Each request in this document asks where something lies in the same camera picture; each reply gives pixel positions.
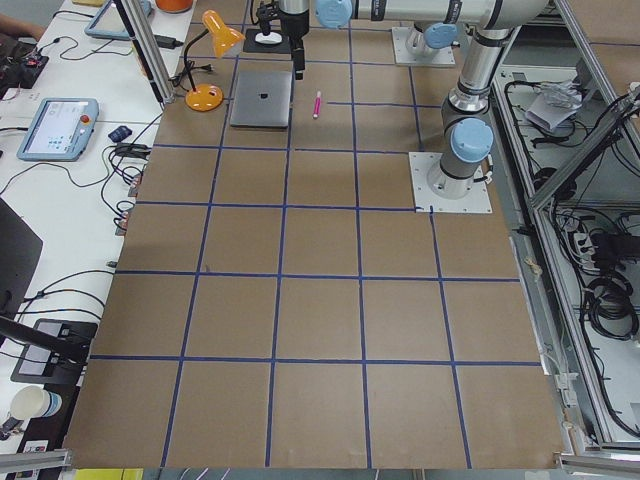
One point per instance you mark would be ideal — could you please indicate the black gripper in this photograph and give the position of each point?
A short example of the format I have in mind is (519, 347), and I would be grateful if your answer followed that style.
(295, 25)

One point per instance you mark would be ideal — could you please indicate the white computer mouse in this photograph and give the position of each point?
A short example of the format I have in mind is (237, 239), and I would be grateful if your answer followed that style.
(271, 39)

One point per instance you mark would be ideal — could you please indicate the pink pen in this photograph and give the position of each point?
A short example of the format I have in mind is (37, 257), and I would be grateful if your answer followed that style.
(317, 105)

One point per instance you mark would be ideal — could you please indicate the black mousepad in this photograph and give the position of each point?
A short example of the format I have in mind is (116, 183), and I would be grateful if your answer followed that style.
(250, 46)

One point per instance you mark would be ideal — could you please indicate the grey closed laptop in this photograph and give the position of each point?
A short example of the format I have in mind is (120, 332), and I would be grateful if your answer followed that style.
(262, 100)

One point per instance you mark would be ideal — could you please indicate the black power adapter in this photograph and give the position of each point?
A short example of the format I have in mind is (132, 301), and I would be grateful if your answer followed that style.
(167, 42)

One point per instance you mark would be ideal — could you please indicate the orange bucket with grey lid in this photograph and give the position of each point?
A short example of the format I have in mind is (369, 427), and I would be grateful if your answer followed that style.
(174, 6)

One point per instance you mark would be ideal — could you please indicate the small blue device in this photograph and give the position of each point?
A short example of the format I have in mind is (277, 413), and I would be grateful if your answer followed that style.
(119, 134)

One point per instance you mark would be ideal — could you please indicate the blue teach pendant near lamp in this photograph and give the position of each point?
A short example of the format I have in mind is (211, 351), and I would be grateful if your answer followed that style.
(60, 130)

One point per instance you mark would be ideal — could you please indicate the black monitor stand base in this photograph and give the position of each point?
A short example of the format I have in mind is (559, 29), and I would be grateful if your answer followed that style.
(54, 351)

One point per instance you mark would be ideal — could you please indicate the white paper cup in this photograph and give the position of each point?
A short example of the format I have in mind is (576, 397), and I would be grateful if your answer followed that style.
(35, 402)

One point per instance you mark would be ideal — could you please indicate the aluminium frame post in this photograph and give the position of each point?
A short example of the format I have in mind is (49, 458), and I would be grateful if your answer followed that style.
(145, 45)

